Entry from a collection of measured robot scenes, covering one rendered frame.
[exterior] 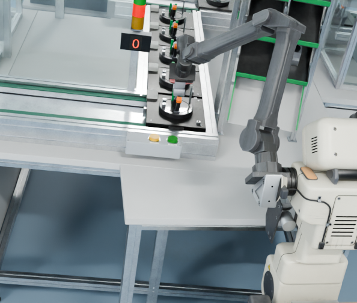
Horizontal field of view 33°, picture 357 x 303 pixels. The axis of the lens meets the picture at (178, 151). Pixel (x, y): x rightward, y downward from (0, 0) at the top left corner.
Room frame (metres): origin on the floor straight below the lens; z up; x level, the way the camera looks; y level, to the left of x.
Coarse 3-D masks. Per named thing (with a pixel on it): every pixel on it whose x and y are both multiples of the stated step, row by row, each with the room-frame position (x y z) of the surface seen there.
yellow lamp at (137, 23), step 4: (132, 16) 2.21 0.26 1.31; (144, 16) 2.23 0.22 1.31; (132, 20) 2.21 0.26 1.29; (136, 20) 2.20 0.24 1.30; (140, 20) 2.21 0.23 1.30; (132, 24) 2.21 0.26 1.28; (136, 24) 2.20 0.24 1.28; (140, 24) 2.21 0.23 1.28; (136, 28) 2.20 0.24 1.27; (140, 28) 2.21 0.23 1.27
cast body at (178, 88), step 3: (174, 84) 2.11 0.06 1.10; (177, 84) 2.11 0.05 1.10; (180, 84) 2.11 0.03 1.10; (183, 84) 2.11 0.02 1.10; (174, 87) 2.11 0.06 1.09; (177, 87) 2.11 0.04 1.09; (180, 87) 2.11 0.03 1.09; (183, 87) 2.11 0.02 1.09; (174, 90) 2.10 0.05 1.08; (177, 90) 2.10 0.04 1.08; (180, 90) 2.10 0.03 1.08; (183, 90) 2.10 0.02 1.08; (174, 93) 2.10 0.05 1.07; (177, 93) 2.10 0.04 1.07; (180, 93) 2.10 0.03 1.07; (183, 93) 2.10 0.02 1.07; (183, 96) 2.10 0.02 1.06
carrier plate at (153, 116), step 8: (160, 96) 2.23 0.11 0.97; (168, 96) 2.24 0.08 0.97; (152, 104) 2.15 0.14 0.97; (192, 104) 2.20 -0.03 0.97; (200, 104) 2.21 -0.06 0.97; (152, 112) 2.08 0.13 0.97; (192, 112) 2.13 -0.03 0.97; (200, 112) 2.14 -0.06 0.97; (152, 120) 2.02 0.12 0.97; (160, 120) 2.03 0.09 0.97; (168, 120) 2.04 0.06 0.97; (176, 120) 2.05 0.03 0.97; (184, 120) 2.06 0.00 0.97; (192, 120) 2.07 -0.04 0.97; (200, 120) 2.08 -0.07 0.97; (184, 128) 2.02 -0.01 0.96; (192, 128) 2.02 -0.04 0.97; (200, 128) 2.02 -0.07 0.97
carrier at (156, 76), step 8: (152, 64) 2.47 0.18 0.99; (152, 72) 2.43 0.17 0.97; (160, 72) 2.45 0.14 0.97; (168, 72) 2.42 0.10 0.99; (152, 80) 2.36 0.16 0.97; (160, 80) 2.35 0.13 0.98; (168, 80) 2.35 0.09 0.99; (200, 80) 2.44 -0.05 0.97; (152, 88) 2.28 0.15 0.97; (160, 88) 2.29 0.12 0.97; (168, 88) 2.31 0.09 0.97; (200, 88) 2.35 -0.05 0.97; (184, 96) 2.27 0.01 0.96; (192, 96) 2.27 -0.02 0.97; (200, 96) 2.28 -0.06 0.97
